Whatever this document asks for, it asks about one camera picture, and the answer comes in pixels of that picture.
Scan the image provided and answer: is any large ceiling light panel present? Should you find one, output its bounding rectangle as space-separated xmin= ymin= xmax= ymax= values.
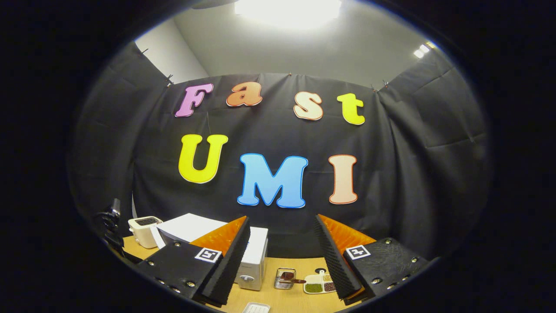
xmin=235 ymin=0 xmax=343 ymax=29

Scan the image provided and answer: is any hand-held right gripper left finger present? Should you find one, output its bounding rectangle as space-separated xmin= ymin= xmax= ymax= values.
xmin=135 ymin=216 xmax=252 ymax=307

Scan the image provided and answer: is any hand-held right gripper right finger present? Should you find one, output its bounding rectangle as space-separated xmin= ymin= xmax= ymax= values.
xmin=314 ymin=213 xmax=431 ymax=305

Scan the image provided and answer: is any white divided dish with beans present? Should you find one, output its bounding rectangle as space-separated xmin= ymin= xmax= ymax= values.
xmin=303 ymin=269 xmax=338 ymax=295

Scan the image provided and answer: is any white toaster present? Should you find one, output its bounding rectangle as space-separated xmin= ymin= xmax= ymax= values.
xmin=127 ymin=216 xmax=164 ymax=250

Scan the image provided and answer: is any metal wire basket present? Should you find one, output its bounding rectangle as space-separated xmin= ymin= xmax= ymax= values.
xmin=274 ymin=268 xmax=297 ymax=290

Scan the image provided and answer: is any black clamp stand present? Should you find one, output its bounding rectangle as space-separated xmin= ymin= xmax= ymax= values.
xmin=93 ymin=198 xmax=131 ymax=261

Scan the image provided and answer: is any small ceiling light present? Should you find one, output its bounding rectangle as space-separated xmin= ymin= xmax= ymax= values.
xmin=413 ymin=41 xmax=437 ymax=59

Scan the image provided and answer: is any white microwave oven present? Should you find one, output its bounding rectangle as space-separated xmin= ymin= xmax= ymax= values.
xmin=156 ymin=213 xmax=269 ymax=291

